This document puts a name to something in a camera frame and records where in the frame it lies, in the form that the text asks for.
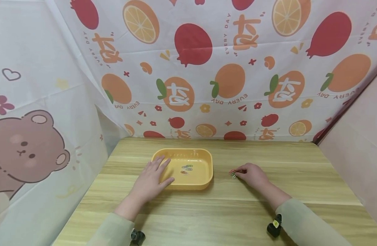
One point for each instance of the person's left forearm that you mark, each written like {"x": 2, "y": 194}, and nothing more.
{"x": 123, "y": 222}

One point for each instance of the person's left index finger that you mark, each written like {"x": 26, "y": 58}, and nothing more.
{"x": 165, "y": 165}

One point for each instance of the person's left thumb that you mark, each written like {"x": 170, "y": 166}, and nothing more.
{"x": 167, "y": 182}

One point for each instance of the person's left hand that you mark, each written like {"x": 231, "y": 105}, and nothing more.
{"x": 150, "y": 182}

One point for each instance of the person's left fingers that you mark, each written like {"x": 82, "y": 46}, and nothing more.
{"x": 148, "y": 166}

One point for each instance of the person's right fingers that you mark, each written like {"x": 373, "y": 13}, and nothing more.
{"x": 241, "y": 169}

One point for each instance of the person's right forearm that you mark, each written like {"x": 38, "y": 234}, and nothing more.
{"x": 299, "y": 218}

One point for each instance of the black wrist band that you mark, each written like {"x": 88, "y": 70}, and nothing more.
{"x": 274, "y": 227}
{"x": 138, "y": 237}

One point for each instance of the person's right hand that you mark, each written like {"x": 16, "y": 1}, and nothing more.
{"x": 254, "y": 176}

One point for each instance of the yellow plastic tray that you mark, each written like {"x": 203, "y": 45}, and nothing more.
{"x": 200, "y": 177}

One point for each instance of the person's left middle finger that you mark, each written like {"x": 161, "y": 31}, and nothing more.
{"x": 159, "y": 162}

